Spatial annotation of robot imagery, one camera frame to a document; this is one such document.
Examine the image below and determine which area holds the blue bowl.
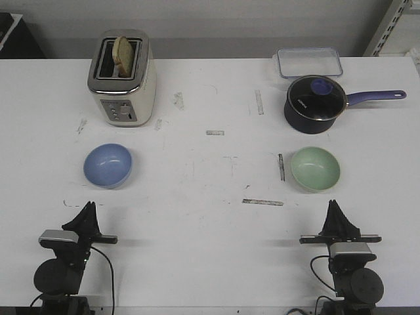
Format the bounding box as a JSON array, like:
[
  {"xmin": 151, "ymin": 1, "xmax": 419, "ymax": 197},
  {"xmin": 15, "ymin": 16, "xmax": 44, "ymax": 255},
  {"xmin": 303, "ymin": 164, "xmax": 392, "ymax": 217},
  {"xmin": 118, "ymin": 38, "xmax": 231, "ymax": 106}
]
[{"xmin": 83, "ymin": 143, "xmax": 133, "ymax": 189}]

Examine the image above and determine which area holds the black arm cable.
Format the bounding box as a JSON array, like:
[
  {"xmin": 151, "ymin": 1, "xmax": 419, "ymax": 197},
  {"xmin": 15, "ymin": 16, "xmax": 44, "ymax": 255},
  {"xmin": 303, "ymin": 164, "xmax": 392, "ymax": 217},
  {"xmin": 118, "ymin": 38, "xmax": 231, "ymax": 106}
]
[
  {"xmin": 310, "ymin": 255, "xmax": 337, "ymax": 294},
  {"xmin": 88, "ymin": 246, "xmax": 116, "ymax": 312}
]

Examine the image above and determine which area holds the toasted bread slice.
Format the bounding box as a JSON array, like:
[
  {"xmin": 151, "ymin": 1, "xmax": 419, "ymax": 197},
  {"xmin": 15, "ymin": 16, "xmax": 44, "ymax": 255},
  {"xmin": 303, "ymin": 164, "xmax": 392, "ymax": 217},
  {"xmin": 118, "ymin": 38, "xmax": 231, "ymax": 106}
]
[{"xmin": 112, "ymin": 36, "xmax": 135, "ymax": 77}]

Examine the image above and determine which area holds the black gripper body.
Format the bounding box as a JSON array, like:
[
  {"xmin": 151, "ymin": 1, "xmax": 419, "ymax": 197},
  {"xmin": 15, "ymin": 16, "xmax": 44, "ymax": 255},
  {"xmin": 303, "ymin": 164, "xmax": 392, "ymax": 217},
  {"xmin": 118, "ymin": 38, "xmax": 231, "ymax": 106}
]
[
  {"xmin": 299, "ymin": 234, "xmax": 382, "ymax": 276},
  {"xmin": 53, "ymin": 220, "xmax": 117, "ymax": 272}
]

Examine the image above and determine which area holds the clear plastic food container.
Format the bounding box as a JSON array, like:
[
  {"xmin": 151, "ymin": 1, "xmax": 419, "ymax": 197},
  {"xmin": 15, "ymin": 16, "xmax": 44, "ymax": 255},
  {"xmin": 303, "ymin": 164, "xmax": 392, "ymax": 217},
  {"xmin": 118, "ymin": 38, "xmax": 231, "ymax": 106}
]
[{"xmin": 273, "ymin": 47, "xmax": 343, "ymax": 79}]

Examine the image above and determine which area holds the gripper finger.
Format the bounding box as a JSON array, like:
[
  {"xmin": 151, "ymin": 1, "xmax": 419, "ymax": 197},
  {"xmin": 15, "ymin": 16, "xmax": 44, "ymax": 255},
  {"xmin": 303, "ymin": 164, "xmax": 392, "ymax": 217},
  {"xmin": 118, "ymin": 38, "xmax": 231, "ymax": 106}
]
[
  {"xmin": 70, "ymin": 201, "xmax": 93, "ymax": 230},
  {"xmin": 91, "ymin": 201, "xmax": 100, "ymax": 234},
  {"xmin": 334, "ymin": 200, "xmax": 360, "ymax": 235},
  {"xmin": 322, "ymin": 199, "xmax": 338, "ymax": 234}
]

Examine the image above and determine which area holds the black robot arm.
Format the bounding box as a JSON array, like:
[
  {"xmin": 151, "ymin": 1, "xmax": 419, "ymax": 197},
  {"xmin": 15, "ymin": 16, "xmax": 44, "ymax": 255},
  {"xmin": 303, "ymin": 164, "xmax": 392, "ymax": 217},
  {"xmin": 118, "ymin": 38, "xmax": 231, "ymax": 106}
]
[
  {"xmin": 33, "ymin": 201, "xmax": 117, "ymax": 314},
  {"xmin": 299, "ymin": 199, "xmax": 384, "ymax": 314}
]

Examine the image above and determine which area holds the green bowl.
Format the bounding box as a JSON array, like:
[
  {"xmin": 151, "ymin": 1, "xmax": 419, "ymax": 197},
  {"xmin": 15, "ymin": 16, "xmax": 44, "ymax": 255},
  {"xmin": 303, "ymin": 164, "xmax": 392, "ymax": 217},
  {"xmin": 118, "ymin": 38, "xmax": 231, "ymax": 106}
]
[{"xmin": 290, "ymin": 146, "xmax": 341, "ymax": 192}]

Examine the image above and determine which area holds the glass pot lid blue knob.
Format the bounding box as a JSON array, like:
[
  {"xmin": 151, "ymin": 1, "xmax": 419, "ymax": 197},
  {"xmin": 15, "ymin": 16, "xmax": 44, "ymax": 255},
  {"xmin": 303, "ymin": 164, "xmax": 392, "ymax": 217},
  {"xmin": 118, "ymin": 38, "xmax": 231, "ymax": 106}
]
[{"xmin": 287, "ymin": 75, "xmax": 347, "ymax": 121}]

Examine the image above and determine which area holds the cream two-slot toaster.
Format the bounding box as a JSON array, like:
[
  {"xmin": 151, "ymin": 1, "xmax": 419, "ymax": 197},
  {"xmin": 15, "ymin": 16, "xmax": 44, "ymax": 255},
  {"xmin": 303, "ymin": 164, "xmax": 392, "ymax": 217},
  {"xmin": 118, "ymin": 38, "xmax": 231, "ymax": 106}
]
[{"xmin": 87, "ymin": 29, "xmax": 157, "ymax": 127}]

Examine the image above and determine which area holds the dark blue saucepan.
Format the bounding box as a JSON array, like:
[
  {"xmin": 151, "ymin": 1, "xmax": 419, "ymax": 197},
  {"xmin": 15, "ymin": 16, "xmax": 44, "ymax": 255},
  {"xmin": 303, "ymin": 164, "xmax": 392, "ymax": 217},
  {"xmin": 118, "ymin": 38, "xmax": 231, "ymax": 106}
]
[{"xmin": 283, "ymin": 88, "xmax": 407, "ymax": 135}]

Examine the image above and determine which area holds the white metal shelf upright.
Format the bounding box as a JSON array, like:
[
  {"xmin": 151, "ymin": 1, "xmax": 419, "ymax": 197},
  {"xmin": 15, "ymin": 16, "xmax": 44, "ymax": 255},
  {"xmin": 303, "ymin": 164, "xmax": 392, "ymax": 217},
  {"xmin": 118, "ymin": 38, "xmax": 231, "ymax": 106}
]
[{"xmin": 362, "ymin": 1, "xmax": 419, "ymax": 57}]

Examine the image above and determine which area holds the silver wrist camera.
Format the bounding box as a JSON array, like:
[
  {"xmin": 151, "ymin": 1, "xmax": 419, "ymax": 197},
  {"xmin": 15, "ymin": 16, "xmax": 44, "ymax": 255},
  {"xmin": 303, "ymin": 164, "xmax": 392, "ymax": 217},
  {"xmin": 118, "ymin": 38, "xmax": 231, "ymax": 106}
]
[
  {"xmin": 38, "ymin": 230, "xmax": 79, "ymax": 249},
  {"xmin": 329, "ymin": 242, "xmax": 372, "ymax": 258}
]

